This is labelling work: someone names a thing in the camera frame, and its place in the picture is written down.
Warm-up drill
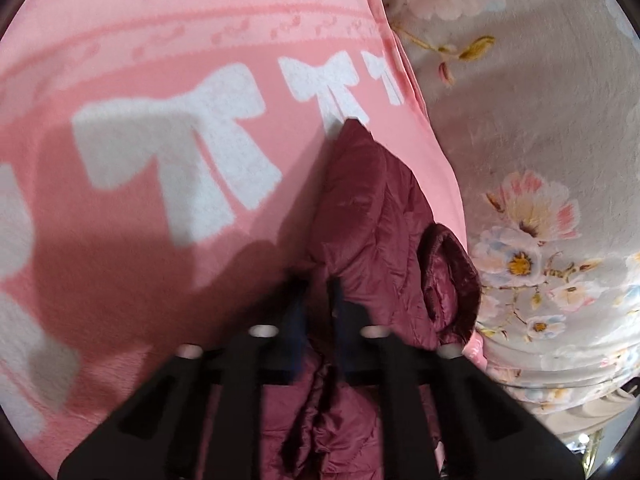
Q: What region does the grey floral bedsheet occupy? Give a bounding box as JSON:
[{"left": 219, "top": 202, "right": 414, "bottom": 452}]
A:
[{"left": 375, "top": 0, "right": 640, "bottom": 443}]

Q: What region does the maroon puffer jacket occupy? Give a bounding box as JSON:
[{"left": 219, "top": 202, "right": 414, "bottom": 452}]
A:
[{"left": 260, "top": 120, "right": 483, "bottom": 480}]

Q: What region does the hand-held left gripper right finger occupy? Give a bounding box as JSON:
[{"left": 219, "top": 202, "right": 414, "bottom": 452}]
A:
[{"left": 325, "top": 277, "right": 587, "bottom": 480}]

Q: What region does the pink blanket with white bows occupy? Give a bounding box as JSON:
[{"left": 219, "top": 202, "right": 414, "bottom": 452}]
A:
[{"left": 0, "top": 0, "right": 488, "bottom": 480}]

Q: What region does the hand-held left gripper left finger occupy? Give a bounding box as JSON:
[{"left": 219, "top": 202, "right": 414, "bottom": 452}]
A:
[{"left": 57, "top": 276, "right": 321, "bottom": 480}]

